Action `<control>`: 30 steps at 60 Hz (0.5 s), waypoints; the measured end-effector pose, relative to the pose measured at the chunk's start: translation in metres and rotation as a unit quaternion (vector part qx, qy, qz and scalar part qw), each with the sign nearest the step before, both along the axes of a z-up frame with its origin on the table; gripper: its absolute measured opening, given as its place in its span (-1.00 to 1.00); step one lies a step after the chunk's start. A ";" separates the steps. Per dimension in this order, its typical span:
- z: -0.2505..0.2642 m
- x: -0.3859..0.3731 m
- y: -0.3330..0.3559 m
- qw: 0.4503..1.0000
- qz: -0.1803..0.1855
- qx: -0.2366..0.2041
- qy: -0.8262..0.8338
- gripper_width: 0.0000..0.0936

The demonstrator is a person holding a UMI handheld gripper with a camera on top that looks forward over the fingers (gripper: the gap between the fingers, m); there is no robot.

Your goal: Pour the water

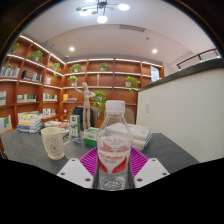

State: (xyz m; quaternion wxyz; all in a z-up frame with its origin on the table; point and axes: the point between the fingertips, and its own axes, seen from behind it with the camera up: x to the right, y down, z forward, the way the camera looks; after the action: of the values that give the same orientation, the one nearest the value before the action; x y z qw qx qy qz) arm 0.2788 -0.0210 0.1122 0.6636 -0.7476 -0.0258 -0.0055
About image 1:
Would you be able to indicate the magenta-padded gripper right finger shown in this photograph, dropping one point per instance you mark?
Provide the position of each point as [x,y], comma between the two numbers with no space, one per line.
[151,173]

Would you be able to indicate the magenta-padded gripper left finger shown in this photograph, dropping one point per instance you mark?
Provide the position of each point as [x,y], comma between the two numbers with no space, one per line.
[75,173]

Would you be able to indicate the clear plastic water bottle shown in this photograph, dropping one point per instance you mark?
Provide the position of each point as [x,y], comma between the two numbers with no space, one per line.
[114,156]

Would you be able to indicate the cream ceramic mug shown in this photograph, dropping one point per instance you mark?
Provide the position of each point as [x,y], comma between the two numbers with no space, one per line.
[52,143]

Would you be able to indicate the green and white box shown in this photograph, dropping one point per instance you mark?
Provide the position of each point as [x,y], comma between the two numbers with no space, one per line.
[90,137]

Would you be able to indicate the white book stack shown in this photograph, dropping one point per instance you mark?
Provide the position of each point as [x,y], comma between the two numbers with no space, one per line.
[141,133]

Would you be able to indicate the pile of magazines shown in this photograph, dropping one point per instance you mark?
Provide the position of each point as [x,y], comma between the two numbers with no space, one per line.
[56,124]

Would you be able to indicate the chair with dark jacket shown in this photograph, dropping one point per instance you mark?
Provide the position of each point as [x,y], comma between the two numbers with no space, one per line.
[78,115]

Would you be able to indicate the beige upholstered chair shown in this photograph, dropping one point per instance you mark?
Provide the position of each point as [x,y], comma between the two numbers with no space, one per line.
[130,116]

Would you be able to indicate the colourful book stack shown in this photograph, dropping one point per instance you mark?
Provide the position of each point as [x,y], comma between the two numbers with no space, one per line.
[29,122]

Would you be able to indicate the wooden artist mannequin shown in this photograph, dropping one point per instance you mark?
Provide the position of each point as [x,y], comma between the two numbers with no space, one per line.
[86,100]

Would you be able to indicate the round recessed ceiling light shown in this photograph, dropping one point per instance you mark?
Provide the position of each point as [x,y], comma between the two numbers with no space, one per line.
[154,51]
[71,49]

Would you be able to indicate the ceiling air vent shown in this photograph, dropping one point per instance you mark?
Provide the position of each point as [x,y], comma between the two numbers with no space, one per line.
[132,28]

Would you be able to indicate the branched ceiling lamp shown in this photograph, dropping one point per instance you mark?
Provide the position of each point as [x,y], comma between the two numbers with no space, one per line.
[102,19]

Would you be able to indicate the white light switch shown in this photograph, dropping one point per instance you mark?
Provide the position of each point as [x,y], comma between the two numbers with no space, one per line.
[147,107]

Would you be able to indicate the wooden wall shelf unit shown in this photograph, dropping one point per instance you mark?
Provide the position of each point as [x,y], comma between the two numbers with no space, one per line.
[33,90]

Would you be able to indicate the black metal rail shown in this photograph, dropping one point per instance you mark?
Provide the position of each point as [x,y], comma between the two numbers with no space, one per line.
[198,56]

